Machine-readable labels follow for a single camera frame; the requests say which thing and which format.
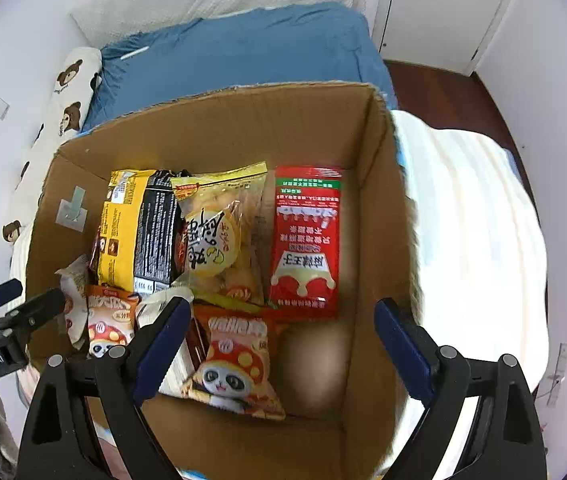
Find yellow bread packet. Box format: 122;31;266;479
170;161;269;309

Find small orange panda packet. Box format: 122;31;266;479
85;284;142;359

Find white wall power strip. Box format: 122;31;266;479
545;342;567;407

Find large orange panda packet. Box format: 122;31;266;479
182;304;287;422

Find white packet with brown band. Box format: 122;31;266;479
135;282;210;397

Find blue bed sheet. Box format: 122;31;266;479
79;2;398;134

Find yellow and black snack packet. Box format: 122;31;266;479
88;168;185;295

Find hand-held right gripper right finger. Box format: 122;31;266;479
374;298;548;480

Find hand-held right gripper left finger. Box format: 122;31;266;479
17;296;193;480

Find white door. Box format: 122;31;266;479
370;0;520;75

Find cat printed blanket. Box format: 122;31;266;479
389;109;550;480

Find cardboard box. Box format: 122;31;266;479
25;82;425;480

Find long red packet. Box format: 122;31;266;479
268;164;345;322

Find bear print long pillow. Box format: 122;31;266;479
2;47;104;263

